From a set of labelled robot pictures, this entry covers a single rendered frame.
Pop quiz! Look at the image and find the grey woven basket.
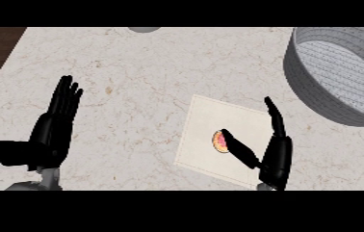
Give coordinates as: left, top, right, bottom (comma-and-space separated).
282, 27, 364, 128

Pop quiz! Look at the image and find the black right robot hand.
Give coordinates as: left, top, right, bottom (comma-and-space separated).
221, 95, 295, 192

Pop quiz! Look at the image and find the grey rounded object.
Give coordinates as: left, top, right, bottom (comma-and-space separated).
128, 27, 163, 34

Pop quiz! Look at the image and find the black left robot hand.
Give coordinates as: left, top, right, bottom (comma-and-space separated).
0, 74, 86, 172

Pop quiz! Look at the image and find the white cloth placemat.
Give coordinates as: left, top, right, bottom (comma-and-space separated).
174, 93, 276, 191

